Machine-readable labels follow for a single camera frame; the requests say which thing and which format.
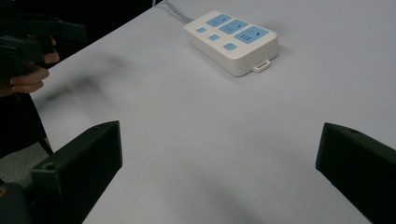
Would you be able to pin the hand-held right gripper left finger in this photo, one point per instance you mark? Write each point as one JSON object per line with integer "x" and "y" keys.
{"x": 84, "y": 165}

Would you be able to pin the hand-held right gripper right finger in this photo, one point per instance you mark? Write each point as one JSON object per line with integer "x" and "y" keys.
{"x": 358, "y": 161}

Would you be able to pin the white and blue power strip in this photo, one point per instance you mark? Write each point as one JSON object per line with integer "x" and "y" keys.
{"x": 232, "y": 42}

